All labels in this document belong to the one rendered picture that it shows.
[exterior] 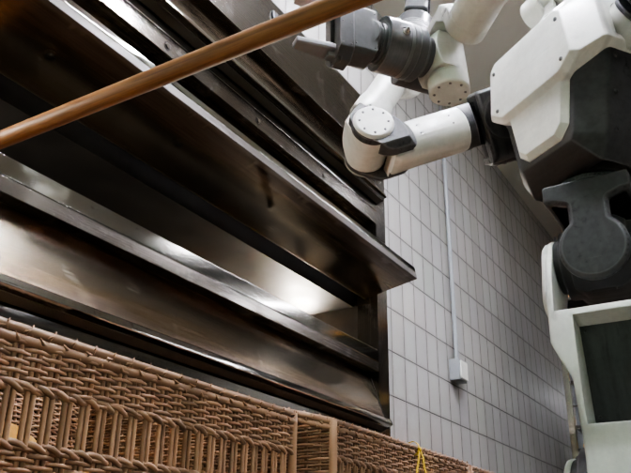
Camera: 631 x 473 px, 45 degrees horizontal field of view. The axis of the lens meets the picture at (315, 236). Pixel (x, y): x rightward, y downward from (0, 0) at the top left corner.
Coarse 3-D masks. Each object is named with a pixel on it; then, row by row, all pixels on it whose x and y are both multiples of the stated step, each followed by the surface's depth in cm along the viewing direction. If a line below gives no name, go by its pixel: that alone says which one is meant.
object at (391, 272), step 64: (0, 0) 125; (0, 64) 137; (64, 64) 140; (128, 64) 142; (128, 128) 158; (192, 128) 161; (192, 192) 182; (256, 192) 186; (320, 256) 221; (384, 256) 227
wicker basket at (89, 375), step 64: (0, 320) 68; (0, 384) 67; (64, 384) 73; (128, 384) 81; (192, 384) 89; (0, 448) 66; (64, 448) 72; (128, 448) 79; (192, 448) 114; (256, 448) 98
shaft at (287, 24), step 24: (336, 0) 95; (360, 0) 94; (264, 24) 101; (288, 24) 99; (312, 24) 98; (216, 48) 105; (240, 48) 103; (144, 72) 112; (168, 72) 109; (192, 72) 108; (96, 96) 116; (120, 96) 114; (24, 120) 125; (48, 120) 122; (72, 120) 121; (0, 144) 128
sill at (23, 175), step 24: (0, 168) 129; (24, 168) 134; (48, 192) 137; (72, 192) 143; (96, 216) 147; (120, 216) 152; (144, 240) 157; (168, 240) 164; (192, 264) 170; (240, 288) 184; (288, 312) 200; (336, 336) 220
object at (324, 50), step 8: (296, 40) 110; (304, 40) 110; (312, 40) 110; (320, 40) 111; (296, 48) 111; (304, 48) 111; (312, 48) 111; (320, 48) 111; (328, 48) 111; (320, 56) 113; (328, 56) 112
